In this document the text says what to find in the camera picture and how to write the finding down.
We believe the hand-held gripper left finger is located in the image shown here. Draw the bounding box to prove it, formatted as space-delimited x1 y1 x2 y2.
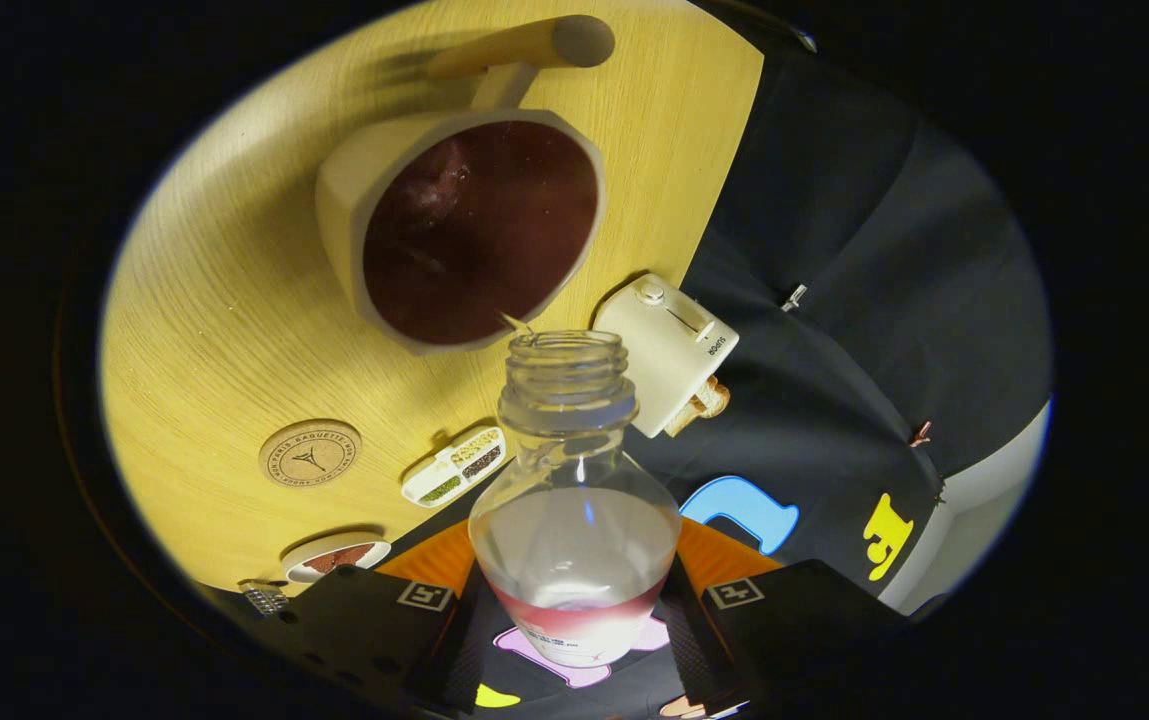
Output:
254 517 497 717

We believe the wooden table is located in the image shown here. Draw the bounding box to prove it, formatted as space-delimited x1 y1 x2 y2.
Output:
99 0 765 601

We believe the metal wire holder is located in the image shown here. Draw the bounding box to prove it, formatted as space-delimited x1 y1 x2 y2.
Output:
237 577 291 616

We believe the brown sausage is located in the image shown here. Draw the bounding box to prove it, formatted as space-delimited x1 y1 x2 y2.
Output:
304 543 376 578

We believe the black backdrop cloth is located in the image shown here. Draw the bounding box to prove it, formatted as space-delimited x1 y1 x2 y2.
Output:
414 0 1053 720

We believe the white round plate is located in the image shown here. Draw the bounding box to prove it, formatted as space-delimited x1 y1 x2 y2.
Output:
281 531 393 585

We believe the cream cup with wooden handle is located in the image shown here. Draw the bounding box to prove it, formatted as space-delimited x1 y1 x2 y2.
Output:
315 14 617 356

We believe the round cork coaster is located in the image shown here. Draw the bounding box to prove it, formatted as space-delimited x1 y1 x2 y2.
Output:
258 419 363 489

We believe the clear plastic juice bottle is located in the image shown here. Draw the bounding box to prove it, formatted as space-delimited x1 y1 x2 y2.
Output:
469 329 683 668

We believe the cream toaster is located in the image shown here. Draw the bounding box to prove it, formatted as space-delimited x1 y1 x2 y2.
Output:
592 273 740 439

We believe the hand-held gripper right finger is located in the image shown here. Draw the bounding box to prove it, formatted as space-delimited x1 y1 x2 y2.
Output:
656 515 910 716

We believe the white divided condiment dish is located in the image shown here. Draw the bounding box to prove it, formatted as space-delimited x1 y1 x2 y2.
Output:
401 426 507 508

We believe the toast slice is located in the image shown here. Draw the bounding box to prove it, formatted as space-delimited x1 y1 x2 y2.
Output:
664 377 732 437

